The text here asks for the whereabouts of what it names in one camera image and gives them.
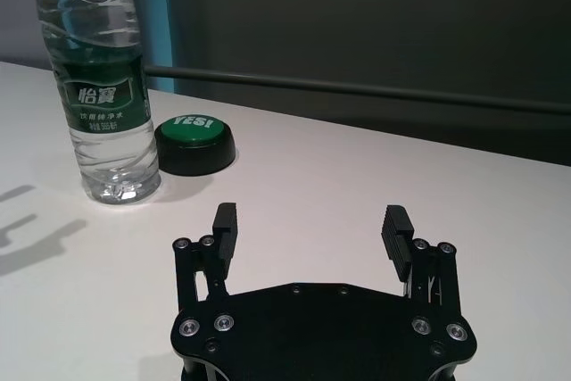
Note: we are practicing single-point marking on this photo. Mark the teal window glass strip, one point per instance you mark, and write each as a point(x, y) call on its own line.
point(165, 19)

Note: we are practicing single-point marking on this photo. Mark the green YES button black base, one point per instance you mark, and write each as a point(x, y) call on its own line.
point(194, 149)

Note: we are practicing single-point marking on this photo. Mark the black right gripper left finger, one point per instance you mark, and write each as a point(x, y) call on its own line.
point(225, 242)

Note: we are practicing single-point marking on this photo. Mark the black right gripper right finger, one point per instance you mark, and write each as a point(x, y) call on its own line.
point(397, 242)

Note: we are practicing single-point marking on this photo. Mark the clear water bottle green label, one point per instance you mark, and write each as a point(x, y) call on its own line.
point(102, 100)

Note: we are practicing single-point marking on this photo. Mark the dark thin handrail bar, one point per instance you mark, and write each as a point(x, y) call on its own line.
point(357, 88)

